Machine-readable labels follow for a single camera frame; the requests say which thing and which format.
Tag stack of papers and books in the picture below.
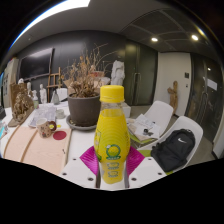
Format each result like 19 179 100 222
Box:
128 113 161 143

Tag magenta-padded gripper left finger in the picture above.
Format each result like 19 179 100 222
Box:
59 145 101 189

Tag grey conical flask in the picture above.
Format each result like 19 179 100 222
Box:
51 89 61 105

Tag cream spotted mug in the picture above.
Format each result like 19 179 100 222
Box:
35 117 58 139

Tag grey plant saucer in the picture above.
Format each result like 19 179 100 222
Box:
65 114 99 132

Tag wooden figure sculpture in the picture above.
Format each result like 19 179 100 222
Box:
167 80 179 114

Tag black wall screen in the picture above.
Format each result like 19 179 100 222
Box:
18 47 54 81

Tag wooden easel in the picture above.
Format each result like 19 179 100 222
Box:
46 67 63 103

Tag white plaster bust statue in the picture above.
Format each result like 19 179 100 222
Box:
109 59 132 118

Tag flat round red coaster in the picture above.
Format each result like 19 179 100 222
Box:
52 130 68 141

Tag pale canvas panel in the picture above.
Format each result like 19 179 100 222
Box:
3 59 20 108

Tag black backpack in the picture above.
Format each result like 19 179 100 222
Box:
150 128 196 173

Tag small white bowl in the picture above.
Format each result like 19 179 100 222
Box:
54 108 67 120

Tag yellow drink bottle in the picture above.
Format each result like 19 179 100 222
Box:
93 84 131 185

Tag white spray bottle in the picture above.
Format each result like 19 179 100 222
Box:
31 89 40 109

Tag white moulded chair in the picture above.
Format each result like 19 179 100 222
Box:
141 100 174 134
151 115 204 174

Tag dry plant in grey pot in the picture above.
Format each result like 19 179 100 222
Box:
61 43 111 128

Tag green seat mat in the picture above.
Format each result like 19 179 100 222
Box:
129 133 174 176

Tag printed paper sheets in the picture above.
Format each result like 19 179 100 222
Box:
28 104 58 129

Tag small white figurine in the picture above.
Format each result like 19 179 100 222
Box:
39 83 48 104

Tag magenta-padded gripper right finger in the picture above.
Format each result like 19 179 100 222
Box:
125 145 168 189

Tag pale wooden board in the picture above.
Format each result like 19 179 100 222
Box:
2 125 73 176

